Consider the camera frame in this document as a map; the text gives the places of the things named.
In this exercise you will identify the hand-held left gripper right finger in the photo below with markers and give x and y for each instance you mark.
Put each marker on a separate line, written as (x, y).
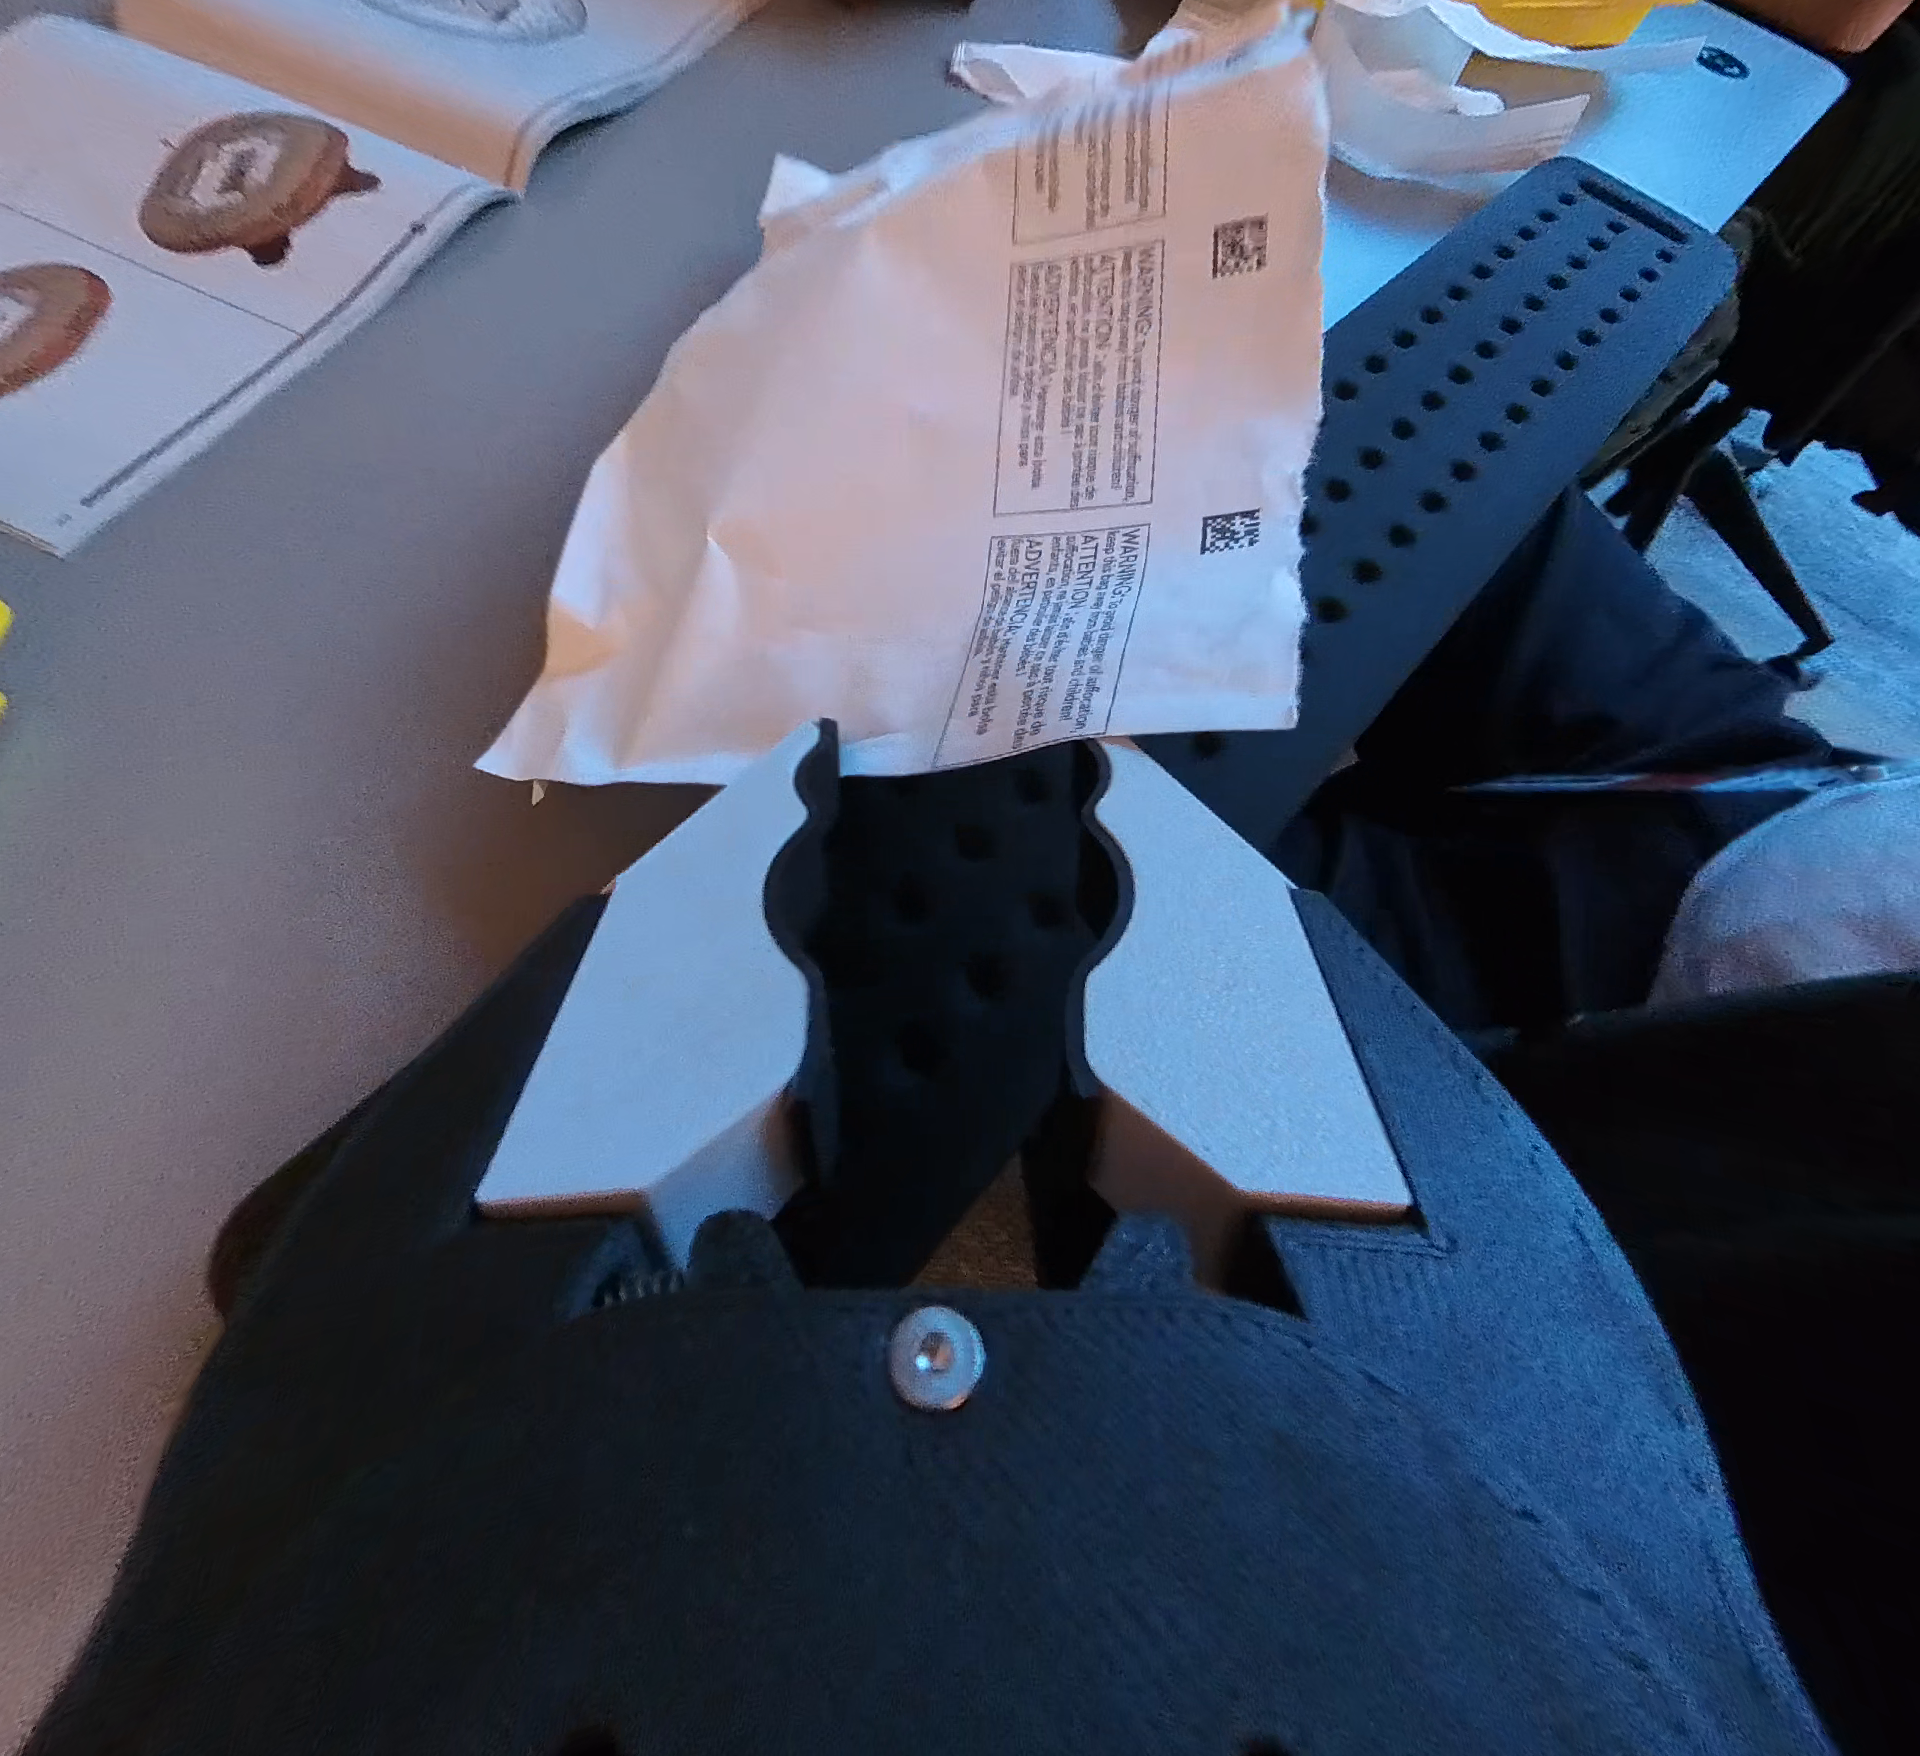
(1245, 1036)

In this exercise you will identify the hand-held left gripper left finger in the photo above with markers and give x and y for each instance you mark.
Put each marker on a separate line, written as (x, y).
(661, 1036)

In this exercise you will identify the white printed paper bag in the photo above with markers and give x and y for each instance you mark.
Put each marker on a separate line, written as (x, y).
(901, 467)

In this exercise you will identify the instruction booklet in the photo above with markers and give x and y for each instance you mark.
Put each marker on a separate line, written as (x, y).
(376, 31)

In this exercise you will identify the black perforated chair part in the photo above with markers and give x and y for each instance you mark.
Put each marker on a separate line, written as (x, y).
(1501, 345)

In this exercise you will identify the crumpled white paper bag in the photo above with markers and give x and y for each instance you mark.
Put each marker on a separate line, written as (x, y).
(1440, 121)

